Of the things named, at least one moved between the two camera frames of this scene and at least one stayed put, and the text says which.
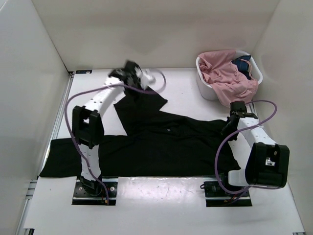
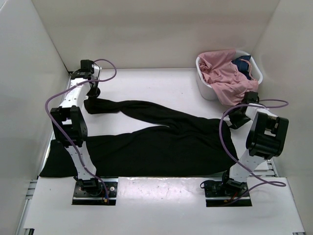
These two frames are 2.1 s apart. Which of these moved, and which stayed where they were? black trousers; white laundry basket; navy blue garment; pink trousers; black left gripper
Moved: black left gripper; black trousers
Stayed: pink trousers; white laundry basket; navy blue garment
